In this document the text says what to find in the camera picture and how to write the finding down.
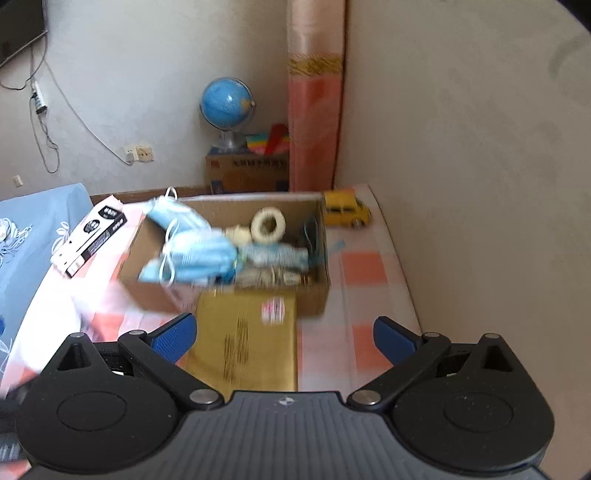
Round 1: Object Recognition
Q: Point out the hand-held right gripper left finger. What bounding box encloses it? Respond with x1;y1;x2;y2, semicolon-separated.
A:
44;312;225;411

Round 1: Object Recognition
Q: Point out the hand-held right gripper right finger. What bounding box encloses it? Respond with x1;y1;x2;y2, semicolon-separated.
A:
346;316;527;411

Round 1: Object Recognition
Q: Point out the blue face mask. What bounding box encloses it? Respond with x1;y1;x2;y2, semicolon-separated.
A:
144;187;212;234
137;228;237;285

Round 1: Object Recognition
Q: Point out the brown cardboard box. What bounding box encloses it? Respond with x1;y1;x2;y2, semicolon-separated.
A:
117;193;331;318

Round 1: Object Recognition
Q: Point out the blue patterned sachet with cord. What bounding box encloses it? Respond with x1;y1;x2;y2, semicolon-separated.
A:
237;217;346;278

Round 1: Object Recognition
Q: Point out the cream crocheted ring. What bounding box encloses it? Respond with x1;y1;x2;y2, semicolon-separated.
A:
250;208;287;243

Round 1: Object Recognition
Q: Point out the orange white checked tablecloth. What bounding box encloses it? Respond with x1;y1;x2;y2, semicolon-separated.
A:
0;184;423;402

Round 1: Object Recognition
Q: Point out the olive green tissue pack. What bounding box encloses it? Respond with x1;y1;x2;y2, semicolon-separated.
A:
178;289;299;402

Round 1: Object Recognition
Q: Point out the black and white pen box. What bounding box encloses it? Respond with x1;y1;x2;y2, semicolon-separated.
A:
50;195;128;279

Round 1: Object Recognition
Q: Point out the yellow toy car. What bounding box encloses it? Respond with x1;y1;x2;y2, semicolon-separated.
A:
322;190;373;230

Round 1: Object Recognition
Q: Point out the blue flower print blanket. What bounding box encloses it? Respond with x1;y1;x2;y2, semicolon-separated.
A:
0;184;91;384

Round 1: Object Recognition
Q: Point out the brown printed carton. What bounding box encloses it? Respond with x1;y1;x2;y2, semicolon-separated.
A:
205;148;291;195

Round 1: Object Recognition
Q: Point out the colourful paper stack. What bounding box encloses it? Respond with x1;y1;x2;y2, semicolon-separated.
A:
246;123;291;156

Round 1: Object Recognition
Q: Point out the blue desk globe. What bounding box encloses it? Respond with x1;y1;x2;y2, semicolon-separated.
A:
199;78;256;151

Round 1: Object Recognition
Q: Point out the orange patterned curtain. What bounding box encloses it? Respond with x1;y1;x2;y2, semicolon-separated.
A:
285;0;347;193

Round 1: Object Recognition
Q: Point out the white power strip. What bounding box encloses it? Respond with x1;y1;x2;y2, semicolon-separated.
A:
30;80;48;114

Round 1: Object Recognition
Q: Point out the black television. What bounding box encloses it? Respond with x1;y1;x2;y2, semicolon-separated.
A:
0;0;49;68

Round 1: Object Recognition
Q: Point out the white wall socket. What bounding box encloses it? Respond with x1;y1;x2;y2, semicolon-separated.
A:
122;143;155;164

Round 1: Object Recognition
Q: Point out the black cable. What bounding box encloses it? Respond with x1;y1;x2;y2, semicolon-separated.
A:
0;32;61;175

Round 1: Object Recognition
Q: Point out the white cable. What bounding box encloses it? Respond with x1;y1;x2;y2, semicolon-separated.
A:
44;60;132;164

